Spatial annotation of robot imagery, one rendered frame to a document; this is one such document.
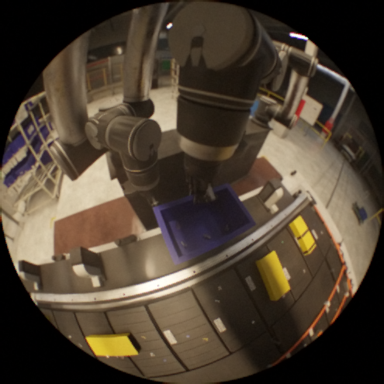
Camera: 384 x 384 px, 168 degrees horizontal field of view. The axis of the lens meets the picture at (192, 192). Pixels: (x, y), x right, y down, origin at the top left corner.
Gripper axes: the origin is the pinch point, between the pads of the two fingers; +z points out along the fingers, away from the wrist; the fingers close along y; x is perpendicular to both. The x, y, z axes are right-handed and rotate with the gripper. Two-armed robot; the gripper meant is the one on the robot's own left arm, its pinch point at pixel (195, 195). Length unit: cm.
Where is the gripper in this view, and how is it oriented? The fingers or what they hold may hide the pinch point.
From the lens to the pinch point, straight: 35.2
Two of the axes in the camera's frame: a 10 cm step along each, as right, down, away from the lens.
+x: 9.0, -2.9, 3.1
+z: -0.9, 5.8, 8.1
